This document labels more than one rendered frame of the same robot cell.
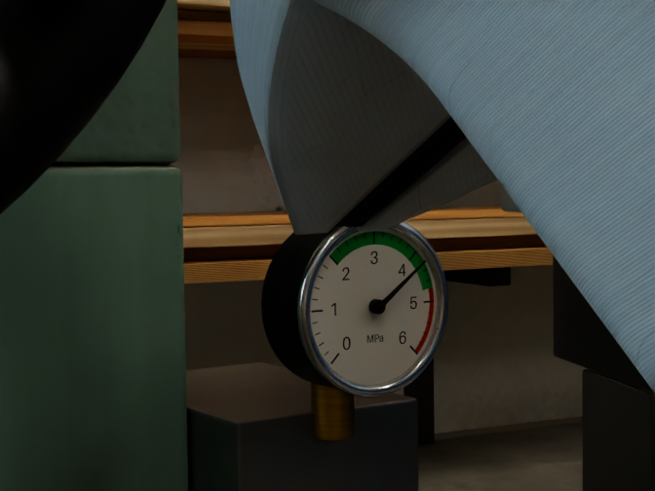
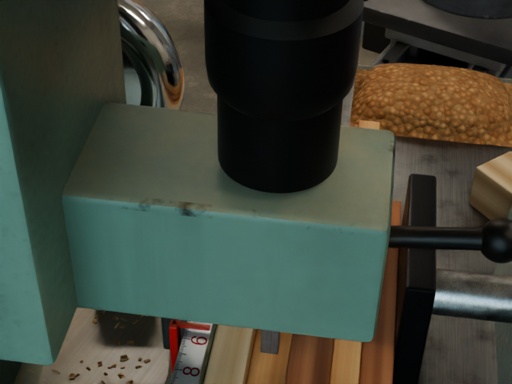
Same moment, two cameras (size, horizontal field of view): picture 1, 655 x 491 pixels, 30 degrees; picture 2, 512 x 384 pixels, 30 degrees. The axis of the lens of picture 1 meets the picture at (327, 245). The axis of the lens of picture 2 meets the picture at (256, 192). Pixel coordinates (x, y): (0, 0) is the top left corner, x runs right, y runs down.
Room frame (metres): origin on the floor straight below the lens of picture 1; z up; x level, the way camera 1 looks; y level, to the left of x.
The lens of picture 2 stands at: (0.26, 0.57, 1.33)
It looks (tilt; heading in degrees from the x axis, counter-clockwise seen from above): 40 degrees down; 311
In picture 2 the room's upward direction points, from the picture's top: 1 degrees clockwise
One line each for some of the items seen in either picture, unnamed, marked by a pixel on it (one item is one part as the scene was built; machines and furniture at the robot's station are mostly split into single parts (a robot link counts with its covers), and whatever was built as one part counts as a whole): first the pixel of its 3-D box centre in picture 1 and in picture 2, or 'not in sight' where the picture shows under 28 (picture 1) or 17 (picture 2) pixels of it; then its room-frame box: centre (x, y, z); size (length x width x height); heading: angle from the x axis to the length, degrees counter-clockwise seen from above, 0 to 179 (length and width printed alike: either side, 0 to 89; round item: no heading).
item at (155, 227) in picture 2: not in sight; (232, 228); (0.49, 0.34, 1.03); 0.14 x 0.07 x 0.09; 33
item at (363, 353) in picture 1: (348, 328); not in sight; (0.43, -0.01, 0.65); 0.06 x 0.04 x 0.08; 123
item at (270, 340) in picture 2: not in sight; (271, 314); (0.47, 0.33, 0.97); 0.01 x 0.01 x 0.05; 33
